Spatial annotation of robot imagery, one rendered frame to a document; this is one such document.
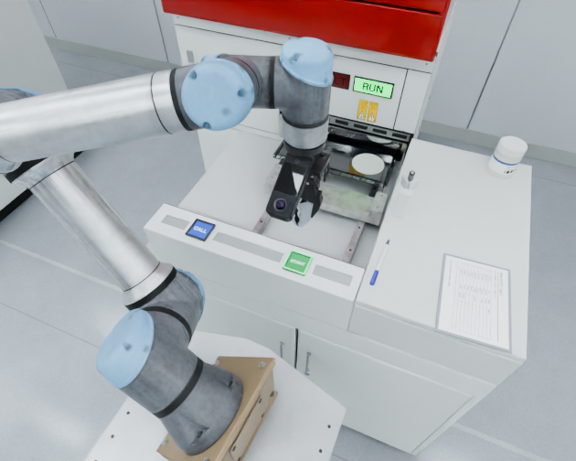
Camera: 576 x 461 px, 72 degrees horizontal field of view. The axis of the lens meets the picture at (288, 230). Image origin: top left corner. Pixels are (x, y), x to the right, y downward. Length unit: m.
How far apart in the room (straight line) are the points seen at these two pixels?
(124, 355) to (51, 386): 1.40
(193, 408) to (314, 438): 0.30
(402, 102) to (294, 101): 0.69
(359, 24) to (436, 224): 0.54
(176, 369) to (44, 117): 0.41
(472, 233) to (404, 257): 0.19
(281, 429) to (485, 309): 0.50
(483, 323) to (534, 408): 1.15
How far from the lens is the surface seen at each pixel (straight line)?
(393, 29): 1.13
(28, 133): 0.59
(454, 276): 0.97
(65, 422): 1.98
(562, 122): 3.04
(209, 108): 0.47
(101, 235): 0.76
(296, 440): 0.92
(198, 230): 1.01
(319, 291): 0.90
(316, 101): 0.61
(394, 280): 0.93
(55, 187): 0.76
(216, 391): 0.74
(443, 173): 1.21
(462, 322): 0.91
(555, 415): 2.08
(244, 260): 0.94
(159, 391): 0.71
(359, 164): 1.28
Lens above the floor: 1.72
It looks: 50 degrees down
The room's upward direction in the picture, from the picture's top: straight up
